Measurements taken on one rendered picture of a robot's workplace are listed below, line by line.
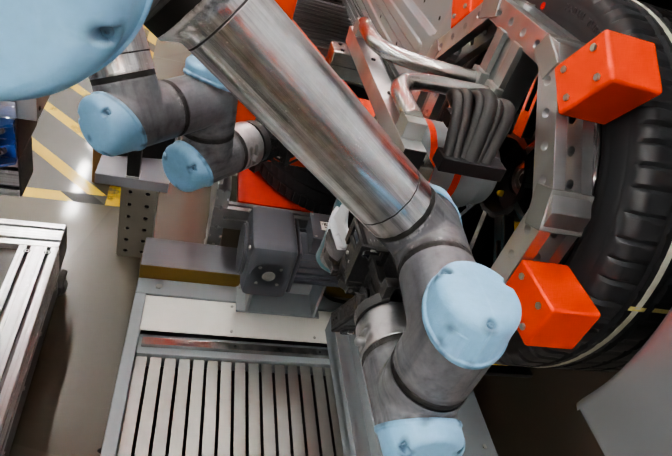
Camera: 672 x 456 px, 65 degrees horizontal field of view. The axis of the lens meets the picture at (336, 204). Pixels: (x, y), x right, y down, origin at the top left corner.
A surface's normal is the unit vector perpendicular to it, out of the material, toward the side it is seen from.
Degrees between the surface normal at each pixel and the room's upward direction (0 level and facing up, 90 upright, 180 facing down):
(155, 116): 63
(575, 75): 90
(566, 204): 45
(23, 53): 87
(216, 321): 0
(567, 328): 90
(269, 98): 94
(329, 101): 54
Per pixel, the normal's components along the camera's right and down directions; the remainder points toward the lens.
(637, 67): 0.31, -0.29
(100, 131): -0.55, 0.35
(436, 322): -0.80, 0.07
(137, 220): 0.14, 0.61
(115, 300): 0.29, -0.78
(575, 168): -0.95, -0.14
